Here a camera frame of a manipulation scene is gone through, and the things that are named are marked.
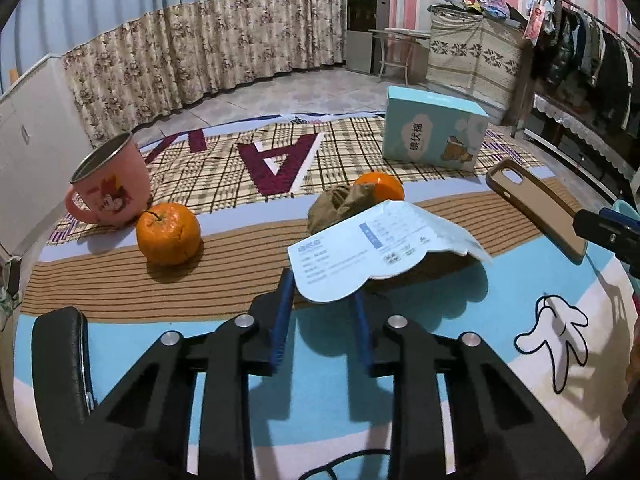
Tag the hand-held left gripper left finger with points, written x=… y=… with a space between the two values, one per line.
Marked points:
x=280 y=320

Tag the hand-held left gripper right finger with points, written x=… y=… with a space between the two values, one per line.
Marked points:
x=361 y=335

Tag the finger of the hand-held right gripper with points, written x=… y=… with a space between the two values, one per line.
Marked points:
x=610 y=232

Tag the turquoise plastic basket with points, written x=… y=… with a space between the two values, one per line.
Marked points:
x=627 y=208

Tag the light blue paper packet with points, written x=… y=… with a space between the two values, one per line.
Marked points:
x=360 y=250

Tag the brown phone case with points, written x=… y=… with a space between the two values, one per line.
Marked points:
x=540 y=207

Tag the printed striped blanket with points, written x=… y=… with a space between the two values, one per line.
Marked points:
x=200 y=285

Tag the low table with lace cloth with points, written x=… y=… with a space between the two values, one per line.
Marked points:
x=580 y=130

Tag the whole orange tangerine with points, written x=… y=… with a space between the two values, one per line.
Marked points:
x=167 y=235

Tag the small orange peel piece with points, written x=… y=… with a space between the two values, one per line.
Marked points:
x=386 y=187

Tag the row of hanging clothes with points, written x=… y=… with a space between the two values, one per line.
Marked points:
x=585 y=55

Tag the light blue tissue box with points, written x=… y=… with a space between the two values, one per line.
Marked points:
x=430 y=130

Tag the pink metal mug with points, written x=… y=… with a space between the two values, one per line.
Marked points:
x=115 y=185

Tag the cabinet under floral cloth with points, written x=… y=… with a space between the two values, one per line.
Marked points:
x=470 y=55

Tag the metal clothes rack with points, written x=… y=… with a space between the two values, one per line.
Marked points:
x=575 y=2

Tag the small grey box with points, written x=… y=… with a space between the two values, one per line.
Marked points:
x=11 y=276

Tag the floral beige curtain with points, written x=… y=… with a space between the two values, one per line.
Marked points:
x=200 y=50

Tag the small folding table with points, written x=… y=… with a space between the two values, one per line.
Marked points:
x=402 y=34

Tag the grey water dispenser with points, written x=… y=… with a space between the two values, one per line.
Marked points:
x=365 y=35

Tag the white cabinet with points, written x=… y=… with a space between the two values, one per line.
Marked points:
x=35 y=135

